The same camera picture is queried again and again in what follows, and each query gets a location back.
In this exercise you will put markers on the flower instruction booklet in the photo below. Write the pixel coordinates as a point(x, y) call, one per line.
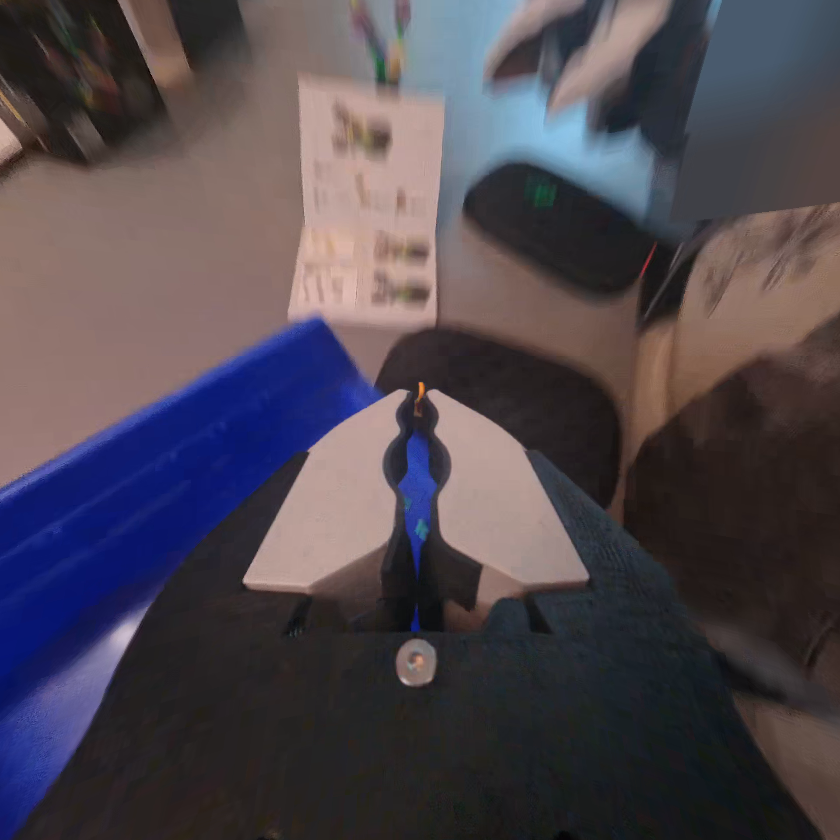
point(367, 216)

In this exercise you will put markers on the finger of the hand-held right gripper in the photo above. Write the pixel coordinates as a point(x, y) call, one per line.
point(531, 29)
point(604, 59)

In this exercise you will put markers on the brick flower bouquet model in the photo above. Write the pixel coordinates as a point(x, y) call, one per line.
point(384, 39)

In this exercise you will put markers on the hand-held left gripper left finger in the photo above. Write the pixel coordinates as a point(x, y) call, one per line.
point(321, 525)

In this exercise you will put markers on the black flower set box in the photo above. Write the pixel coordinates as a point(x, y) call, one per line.
point(79, 79)

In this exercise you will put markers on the black box with white flap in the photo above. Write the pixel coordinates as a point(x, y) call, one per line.
point(210, 26)

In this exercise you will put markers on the orange flower piece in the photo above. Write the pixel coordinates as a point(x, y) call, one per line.
point(421, 394)

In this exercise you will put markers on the blue plastic bin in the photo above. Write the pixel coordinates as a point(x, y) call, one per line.
point(131, 492)

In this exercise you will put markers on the green stem with studs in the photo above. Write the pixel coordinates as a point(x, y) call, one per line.
point(537, 193)

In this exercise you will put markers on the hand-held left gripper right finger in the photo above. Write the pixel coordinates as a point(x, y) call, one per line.
point(512, 525)

